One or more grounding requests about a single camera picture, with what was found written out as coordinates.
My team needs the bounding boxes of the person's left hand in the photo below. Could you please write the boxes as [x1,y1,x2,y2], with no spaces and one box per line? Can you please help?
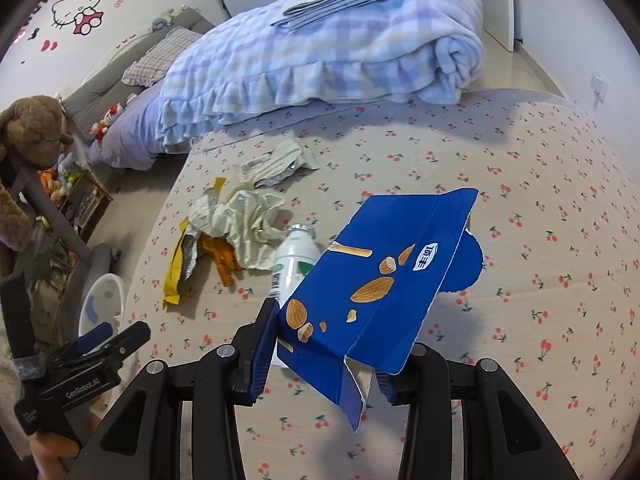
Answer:
[30,432,81,480]

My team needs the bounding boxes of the cherry print tablecloth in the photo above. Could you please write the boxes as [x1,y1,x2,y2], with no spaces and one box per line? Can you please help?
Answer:
[122,87,640,480]

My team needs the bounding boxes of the crumpled white paper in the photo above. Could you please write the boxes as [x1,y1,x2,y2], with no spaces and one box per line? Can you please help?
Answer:
[191,189,287,269]

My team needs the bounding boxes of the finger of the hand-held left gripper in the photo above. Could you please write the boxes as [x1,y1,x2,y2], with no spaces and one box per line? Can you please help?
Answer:
[75,321,152,368]
[52,322,114,363]

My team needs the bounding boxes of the cartoon cat wall sticker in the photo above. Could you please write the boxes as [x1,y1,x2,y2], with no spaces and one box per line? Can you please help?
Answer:
[14,0,137,54]

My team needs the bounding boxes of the white plastic bottle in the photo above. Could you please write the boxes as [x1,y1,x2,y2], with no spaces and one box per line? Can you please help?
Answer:
[270,223,321,307]

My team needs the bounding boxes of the small plush on headboard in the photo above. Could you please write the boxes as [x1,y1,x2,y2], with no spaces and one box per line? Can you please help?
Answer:
[151,6,189,29]

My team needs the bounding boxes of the blue almond print carton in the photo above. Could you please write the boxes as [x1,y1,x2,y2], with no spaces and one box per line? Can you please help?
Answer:
[275,187,484,434]

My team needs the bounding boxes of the bed with purple sheet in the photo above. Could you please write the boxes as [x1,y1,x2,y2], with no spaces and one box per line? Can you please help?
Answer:
[60,9,222,172]

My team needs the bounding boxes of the low shelf with toys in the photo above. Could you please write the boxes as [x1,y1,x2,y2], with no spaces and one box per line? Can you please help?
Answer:
[36,152,114,244]

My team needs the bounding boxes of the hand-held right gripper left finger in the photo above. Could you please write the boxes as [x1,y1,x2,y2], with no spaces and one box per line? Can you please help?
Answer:
[67,297,281,480]

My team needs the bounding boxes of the white patterned plastic bin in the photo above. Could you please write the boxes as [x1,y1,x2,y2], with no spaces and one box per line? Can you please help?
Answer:
[77,272,127,342]

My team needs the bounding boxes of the yellow snack wrapper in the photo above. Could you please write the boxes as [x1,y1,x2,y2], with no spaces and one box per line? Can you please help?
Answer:
[162,216,204,309]

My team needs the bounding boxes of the plaid ruffled blanket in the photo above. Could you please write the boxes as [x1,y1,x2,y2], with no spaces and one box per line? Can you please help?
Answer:
[154,0,487,154]

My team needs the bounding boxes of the orange snack wrapper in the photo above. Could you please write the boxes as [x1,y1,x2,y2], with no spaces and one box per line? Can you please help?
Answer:
[197,234,239,289]

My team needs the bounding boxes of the crumpled printed wrapper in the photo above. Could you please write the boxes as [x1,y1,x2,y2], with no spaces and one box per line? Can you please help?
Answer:
[234,137,321,189]

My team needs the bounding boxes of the brown plush toy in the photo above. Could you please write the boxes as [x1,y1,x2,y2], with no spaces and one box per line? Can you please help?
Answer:
[0,95,74,254]

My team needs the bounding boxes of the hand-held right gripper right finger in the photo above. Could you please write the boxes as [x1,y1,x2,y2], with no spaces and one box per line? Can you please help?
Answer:
[375,342,581,480]

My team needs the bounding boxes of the plaid ruffled pillow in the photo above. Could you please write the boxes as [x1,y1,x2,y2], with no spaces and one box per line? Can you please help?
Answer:
[122,27,204,89]

